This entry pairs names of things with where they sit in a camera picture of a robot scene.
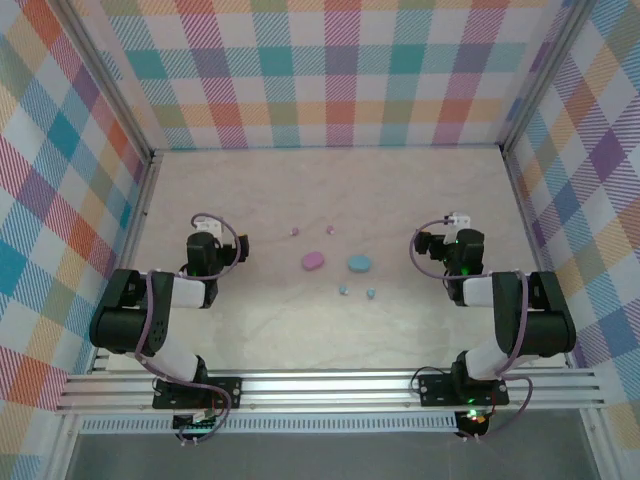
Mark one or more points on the blue earbud charging case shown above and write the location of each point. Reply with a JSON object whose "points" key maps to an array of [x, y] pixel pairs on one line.
{"points": [[360, 264]]}

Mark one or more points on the pink earbud charging case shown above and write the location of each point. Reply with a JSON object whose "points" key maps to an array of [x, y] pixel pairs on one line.
{"points": [[313, 261]]}

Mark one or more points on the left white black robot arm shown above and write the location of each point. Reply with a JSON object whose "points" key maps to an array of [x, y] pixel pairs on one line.
{"points": [[125, 325]]}

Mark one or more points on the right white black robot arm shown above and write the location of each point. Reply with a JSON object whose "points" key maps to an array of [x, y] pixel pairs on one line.
{"points": [[540, 325]]}

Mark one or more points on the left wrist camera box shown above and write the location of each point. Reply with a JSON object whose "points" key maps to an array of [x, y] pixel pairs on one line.
{"points": [[214, 226]]}

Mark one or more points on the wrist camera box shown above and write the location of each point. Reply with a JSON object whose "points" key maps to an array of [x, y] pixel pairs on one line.
{"points": [[457, 220], [214, 226]]}

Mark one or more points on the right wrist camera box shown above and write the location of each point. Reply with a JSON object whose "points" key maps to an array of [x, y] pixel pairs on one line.
{"points": [[457, 220]]}

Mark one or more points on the aluminium frame side rail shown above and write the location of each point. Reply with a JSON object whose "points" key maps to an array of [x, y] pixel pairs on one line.
{"points": [[142, 200], [520, 200]]}

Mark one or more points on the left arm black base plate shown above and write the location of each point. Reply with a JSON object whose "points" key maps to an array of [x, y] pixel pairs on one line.
{"points": [[225, 390]]}

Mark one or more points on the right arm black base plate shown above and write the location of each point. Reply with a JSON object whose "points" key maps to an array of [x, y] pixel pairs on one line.
{"points": [[440, 390]]}

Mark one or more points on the aluminium mounting rail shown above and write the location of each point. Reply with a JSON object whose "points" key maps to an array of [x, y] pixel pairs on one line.
{"points": [[325, 392]]}

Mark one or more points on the aluminium frame corner post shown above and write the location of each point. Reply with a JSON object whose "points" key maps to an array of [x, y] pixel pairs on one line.
{"points": [[550, 70], [105, 75]]}

